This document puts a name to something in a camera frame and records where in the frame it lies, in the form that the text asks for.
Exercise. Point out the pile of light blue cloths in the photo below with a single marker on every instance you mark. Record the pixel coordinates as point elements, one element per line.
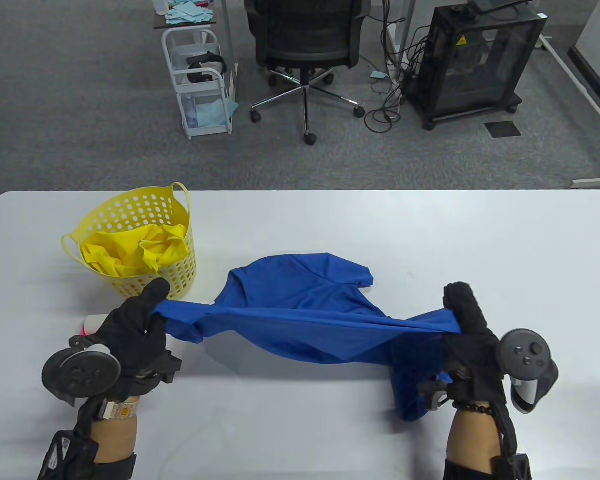
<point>190,14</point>

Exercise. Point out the black office chair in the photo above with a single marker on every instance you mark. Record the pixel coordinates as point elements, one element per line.
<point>305,30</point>

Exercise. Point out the grey hand controller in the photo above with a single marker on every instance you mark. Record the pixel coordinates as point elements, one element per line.
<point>82,372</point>
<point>525,352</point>

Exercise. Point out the grey right hand controller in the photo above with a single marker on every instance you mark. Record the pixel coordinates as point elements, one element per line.
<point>525,352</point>

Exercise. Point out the white rolling cart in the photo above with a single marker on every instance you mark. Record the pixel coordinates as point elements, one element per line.
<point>167,55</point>

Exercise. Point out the person's right hand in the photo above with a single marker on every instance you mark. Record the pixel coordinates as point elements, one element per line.
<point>472,350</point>

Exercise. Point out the person's left forearm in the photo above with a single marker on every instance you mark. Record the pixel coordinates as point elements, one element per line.
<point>115,440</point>

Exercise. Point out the pink lint roller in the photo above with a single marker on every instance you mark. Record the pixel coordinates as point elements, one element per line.
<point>92,322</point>

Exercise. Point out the grey left hand controller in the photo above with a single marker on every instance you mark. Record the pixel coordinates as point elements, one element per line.
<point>82,372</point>

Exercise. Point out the yellow t-shirt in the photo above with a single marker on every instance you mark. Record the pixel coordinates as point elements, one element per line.
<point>130,250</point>

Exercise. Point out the white desk leg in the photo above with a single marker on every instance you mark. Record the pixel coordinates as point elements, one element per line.
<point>405,30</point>

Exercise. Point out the black floor plate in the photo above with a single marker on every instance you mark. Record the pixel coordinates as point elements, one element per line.
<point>502,129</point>

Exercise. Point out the black equipment cabinet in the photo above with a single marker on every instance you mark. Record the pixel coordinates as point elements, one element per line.
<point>480,70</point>

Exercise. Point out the black headset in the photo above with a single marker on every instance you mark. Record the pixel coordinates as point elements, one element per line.
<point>205,65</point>

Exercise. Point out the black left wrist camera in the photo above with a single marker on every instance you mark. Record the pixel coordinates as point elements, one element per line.
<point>80,460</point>

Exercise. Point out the person's left hand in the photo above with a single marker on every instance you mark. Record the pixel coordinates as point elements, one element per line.
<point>130,330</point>

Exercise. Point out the yellow perforated plastic basket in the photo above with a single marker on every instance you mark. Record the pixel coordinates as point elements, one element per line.
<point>180,280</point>

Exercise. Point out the blue t-shirt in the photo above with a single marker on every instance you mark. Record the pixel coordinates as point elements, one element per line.
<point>305,310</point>

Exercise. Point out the person's right forearm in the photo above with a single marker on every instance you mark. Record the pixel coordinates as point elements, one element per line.
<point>472,435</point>

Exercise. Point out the light blue cloth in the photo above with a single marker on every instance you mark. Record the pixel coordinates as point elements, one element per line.
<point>212,114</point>

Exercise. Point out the white desk base frame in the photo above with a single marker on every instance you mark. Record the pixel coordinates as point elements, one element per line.
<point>580,85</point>

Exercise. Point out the light blue paper scrap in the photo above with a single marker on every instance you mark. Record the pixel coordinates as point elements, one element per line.
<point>378,75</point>

